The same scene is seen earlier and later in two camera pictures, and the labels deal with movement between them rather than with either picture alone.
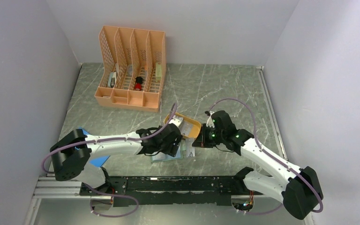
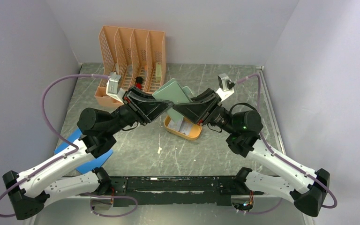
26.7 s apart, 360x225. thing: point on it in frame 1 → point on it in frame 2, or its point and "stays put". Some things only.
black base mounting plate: (186, 191) stays put
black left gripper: (172, 148) → (151, 108)
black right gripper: (202, 141) → (195, 109)
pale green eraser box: (158, 72) stays put
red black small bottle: (138, 83) stays put
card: (185, 128) stays put
